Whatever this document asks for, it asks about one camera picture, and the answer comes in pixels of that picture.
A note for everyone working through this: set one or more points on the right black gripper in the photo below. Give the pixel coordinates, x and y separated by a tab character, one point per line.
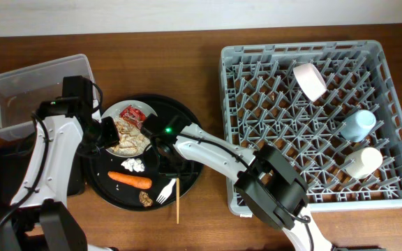
166	170

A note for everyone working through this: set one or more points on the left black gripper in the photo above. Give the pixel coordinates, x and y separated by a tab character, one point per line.
112	138

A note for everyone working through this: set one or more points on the wooden chopstick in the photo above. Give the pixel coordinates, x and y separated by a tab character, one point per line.
177	199

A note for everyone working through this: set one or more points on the white plastic fork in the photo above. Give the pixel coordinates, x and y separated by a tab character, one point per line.
166	191

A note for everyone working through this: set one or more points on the red snack wrapper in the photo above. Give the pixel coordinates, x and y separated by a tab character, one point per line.
134	116

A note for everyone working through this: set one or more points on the white bowl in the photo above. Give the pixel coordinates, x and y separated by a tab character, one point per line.
310	81

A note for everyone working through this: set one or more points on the light blue cup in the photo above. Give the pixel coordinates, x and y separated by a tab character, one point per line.
358	125

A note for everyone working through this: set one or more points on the cream white cup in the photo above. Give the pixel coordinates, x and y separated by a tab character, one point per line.
363	162

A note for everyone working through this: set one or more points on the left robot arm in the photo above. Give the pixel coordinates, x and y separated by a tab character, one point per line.
37	217

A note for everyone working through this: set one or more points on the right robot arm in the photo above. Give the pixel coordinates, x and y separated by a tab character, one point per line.
271	188

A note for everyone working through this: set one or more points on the grey dishwasher rack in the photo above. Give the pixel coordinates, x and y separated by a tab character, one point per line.
262	103

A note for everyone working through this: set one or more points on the grey plate with food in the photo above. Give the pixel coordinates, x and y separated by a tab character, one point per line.
131	141

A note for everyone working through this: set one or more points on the orange carrot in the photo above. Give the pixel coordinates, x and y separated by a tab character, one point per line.
135	181

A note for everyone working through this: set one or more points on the crumpled white tissue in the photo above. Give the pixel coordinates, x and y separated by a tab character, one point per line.
133	165

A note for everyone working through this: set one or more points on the round black tray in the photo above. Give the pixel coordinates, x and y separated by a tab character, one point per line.
126	196

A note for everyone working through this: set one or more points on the brown food scrap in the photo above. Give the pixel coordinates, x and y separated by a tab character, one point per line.
144	199

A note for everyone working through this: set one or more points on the white label sticker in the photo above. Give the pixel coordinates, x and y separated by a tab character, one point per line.
246	215

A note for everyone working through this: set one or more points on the clear plastic bin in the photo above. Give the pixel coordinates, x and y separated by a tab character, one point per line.
24	89

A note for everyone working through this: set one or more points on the black rectangular tray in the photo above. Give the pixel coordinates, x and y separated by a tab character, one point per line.
14	161

